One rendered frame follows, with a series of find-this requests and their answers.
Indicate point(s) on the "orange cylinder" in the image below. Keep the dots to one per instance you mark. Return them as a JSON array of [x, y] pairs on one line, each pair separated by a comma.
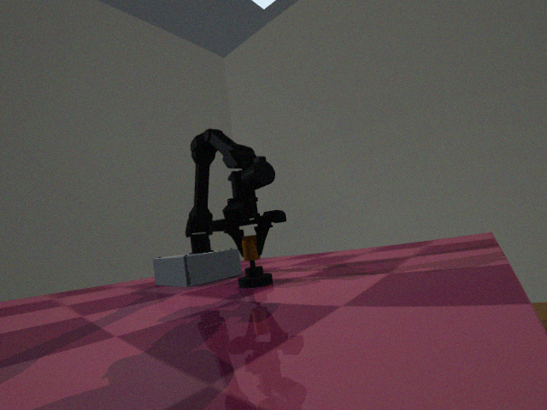
[[249, 247]]

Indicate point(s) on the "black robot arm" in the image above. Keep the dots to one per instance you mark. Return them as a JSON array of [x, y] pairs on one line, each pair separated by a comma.
[[256, 172]]

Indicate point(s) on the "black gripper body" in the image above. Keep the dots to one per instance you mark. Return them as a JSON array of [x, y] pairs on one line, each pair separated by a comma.
[[275, 216]]

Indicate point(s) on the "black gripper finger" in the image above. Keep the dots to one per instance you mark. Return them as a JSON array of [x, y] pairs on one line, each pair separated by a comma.
[[236, 237], [261, 234]]

